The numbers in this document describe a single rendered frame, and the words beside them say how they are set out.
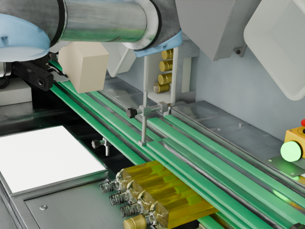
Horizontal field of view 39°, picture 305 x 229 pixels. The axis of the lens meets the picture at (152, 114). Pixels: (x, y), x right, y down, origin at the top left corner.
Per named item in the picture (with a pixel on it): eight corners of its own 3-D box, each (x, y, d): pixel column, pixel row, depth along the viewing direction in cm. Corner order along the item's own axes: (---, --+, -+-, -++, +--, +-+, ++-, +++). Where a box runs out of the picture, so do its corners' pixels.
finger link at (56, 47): (67, 18, 119) (39, 37, 118) (75, 30, 115) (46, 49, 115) (72, 27, 121) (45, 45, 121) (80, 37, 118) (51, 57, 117)
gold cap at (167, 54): (172, 46, 140) (161, 47, 138) (179, 48, 137) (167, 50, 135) (172, 57, 141) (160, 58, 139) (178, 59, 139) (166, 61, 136)
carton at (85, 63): (86, 23, 126) (61, 25, 122) (109, 54, 116) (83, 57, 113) (81, 58, 133) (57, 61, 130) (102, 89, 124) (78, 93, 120)
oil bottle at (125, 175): (176, 170, 130) (112, 188, 119) (178, 153, 128) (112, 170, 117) (188, 178, 126) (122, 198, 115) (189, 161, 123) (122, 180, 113)
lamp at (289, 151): (285, 155, 99) (276, 157, 98) (288, 136, 97) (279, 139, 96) (301, 163, 96) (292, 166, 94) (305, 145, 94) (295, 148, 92)
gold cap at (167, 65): (169, 58, 143) (159, 59, 140) (176, 60, 140) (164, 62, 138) (169, 68, 144) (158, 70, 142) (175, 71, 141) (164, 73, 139)
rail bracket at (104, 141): (124, 148, 159) (91, 156, 152) (125, 131, 156) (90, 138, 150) (130, 152, 156) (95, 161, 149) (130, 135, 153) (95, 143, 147)
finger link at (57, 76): (68, 68, 130) (44, 56, 123) (75, 79, 126) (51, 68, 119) (61, 76, 131) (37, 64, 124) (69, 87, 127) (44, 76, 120)
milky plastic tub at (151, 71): (164, 91, 152) (142, 94, 148) (167, 27, 143) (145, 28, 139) (194, 107, 139) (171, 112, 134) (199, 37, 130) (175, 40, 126)
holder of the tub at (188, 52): (164, 105, 154) (145, 108, 150) (169, 27, 144) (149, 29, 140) (193, 122, 141) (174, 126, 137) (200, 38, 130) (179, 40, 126)
